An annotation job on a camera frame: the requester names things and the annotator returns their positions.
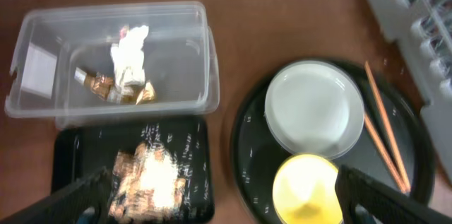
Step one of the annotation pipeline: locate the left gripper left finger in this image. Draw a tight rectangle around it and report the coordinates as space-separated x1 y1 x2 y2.
1 167 112 224

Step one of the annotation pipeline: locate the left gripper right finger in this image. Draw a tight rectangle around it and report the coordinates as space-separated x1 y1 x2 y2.
335 165 451 224

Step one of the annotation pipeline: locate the food scraps pile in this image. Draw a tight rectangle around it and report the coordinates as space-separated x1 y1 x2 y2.
109 141 186 223

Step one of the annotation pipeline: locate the yellow bowl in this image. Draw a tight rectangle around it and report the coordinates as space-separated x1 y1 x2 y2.
272 154 343 224

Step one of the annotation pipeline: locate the gold foil wrapper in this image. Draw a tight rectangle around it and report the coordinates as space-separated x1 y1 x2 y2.
74 68 157 105

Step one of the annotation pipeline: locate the wooden chopstick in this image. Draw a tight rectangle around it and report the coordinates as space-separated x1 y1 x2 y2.
364 113 410 193
364 61 411 192

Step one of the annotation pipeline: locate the grey plate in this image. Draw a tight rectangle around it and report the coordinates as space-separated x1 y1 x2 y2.
264 60 364 160

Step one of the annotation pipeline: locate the white napkin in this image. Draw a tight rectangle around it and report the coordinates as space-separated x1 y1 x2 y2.
110 25 149 88

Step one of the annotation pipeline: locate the grey dishwasher rack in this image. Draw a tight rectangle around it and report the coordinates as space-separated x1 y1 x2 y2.
367 0 451 176

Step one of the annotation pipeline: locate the black rectangular tray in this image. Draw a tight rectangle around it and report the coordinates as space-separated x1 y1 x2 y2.
51 117 215 223

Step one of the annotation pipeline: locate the clear plastic bin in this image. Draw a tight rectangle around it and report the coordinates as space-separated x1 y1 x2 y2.
5 1 220 128

